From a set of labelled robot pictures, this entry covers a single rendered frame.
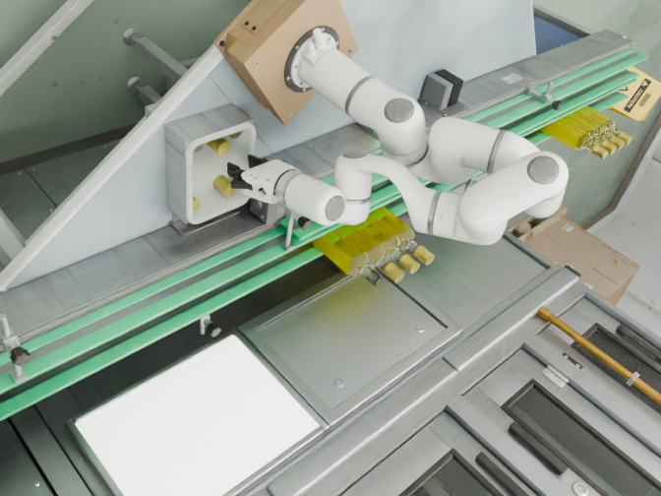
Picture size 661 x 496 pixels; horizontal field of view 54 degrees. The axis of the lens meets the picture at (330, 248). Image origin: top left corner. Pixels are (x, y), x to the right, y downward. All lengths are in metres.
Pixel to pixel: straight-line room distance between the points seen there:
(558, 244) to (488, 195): 4.85
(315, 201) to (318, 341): 0.50
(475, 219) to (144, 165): 0.71
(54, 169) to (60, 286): 0.73
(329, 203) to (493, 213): 0.29
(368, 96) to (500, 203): 0.36
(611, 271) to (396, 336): 4.42
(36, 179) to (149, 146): 0.73
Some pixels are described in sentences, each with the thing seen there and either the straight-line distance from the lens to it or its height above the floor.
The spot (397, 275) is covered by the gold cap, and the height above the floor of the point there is 1.16.
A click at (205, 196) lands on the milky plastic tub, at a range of 1.56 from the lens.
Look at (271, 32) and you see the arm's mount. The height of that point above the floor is 0.85.
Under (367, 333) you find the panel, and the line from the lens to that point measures 1.64.
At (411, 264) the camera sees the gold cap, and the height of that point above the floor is 1.15.
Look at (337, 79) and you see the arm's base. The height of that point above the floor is 0.96.
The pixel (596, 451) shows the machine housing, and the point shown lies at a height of 1.73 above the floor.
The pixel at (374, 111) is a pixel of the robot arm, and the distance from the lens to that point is 1.30.
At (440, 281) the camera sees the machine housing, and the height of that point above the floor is 1.15.
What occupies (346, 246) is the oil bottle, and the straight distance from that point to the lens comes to 1.62.
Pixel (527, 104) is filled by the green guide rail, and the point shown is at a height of 0.94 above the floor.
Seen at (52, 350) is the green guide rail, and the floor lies 0.93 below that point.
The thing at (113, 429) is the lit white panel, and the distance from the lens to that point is 1.45.
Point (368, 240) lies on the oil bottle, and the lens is 1.65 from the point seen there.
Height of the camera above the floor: 1.79
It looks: 29 degrees down
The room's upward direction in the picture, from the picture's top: 130 degrees clockwise
